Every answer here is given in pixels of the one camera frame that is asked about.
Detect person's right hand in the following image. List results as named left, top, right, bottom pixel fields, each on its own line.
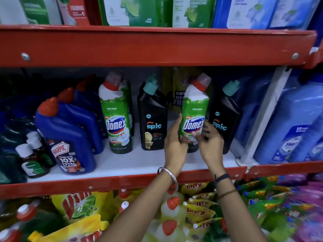
left=192, top=118, right=226, bottom=176

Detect person's left hand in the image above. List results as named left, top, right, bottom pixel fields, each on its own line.
left=164, top=114, right=189, bottom=174

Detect green toilet cleaner bottle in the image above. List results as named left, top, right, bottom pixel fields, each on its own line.
left=121, top=77, right=135, bottom=137
left=98, top=71, right=133, bottom=154
left=178, top=73, right=212, bottom=153

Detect person's right forearm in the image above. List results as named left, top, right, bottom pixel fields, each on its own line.
left=214, top=173, right=268, bottom=242

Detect person's left forearm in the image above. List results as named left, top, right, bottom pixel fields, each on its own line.
left=96, top=171, right=181, bottom=242

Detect black cleaner bottle teal cap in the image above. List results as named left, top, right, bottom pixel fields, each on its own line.
left=137, top=82, right=168, bottom=151
left=208, top=80, right=243, bottom=155
left=140, top=73, right=159, bottom=91

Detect silver bangle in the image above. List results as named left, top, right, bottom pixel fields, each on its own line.
left=157, top=167, right=179, bottom=192

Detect yellow spouted pouch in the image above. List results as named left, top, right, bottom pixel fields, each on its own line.
left=193, top=218, right=223, bottom=230
left=180, top=182, right=210, bottom=197
left=183, top=201, right=216, bottom=224
left=188, top=192, right=218, bottom=202

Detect black wristband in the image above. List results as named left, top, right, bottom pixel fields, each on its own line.
left=214, top=173, right=231, bottom=185

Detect yellow cleaner pouch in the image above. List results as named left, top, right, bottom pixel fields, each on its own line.
left=162, top=67, right=203, bottom=112

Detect large light blue bottle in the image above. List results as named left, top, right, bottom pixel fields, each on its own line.
left=253, top=78, right=323, bottom=165
left=234, top=72, right=274, bottom=149

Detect red shelf beam white board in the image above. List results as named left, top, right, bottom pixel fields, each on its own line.
left=0, top=118, right=248, bottom=200

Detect pile of green packets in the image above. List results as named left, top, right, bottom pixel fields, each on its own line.
left=236, top=176, right=293, bottom=227

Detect short red shelf beam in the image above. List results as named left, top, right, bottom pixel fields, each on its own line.
left=246, top=161, right=323, bottom=180

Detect long red shelf beam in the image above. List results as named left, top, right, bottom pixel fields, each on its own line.
left=0, top=25, right=317, bottom=68

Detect blue cleaner bottle red cap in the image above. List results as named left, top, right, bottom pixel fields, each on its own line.
left=75, top=74, right=109, bottom=139
left=34, top=97, right=97, bottom=175
left=57, top=87, right=104, bottom=155

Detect yellow dishwash pouch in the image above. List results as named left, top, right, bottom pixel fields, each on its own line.
left=50, top=191, right=114, bottom=224
left=27, top=214, right=109, bottom=242

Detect green lime refill pouch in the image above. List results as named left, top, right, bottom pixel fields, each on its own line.
left=172, top=0, right=217, bottom=29
left=97, top=0, right=173, bottom=27

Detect pile of purple packets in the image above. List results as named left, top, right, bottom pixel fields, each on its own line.
left=275, top=173, right=323, bottom=242

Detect blue refill pouch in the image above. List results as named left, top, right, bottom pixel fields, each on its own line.
left=268, top=0, right=321, bottom=30
left=213, top=0, right=278, bottom=30

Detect small brown bottle white cap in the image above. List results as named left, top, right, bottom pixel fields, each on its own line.
left=15, top=143, right=50, bottom=179
left=26, top=131, right=56, bottom=168

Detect red shelf beam end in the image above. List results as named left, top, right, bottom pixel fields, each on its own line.
left=302, top=39, right=323, bottom=70

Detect green bottle red white cap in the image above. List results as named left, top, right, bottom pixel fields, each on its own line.
left=16, top=199, right=66, bottom=236
left=0, top=223, right=24, bottom=242

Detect red refill pouch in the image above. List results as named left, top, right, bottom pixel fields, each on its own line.
left=56, top=0, right=90, bottom=26

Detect dark teal packages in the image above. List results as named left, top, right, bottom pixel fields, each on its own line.
left=0, top=96, right=42, bottom=185

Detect green white refill pouch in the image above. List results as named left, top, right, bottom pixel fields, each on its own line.
left=0, top=0, right=62, bottom=25

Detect brown thread bracelet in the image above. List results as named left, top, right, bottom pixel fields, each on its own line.
left=217, top=189, right=238, bottom=200

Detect white shelf upright post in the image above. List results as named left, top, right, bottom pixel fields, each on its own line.
left=237, top=66, right=293, bottom=167

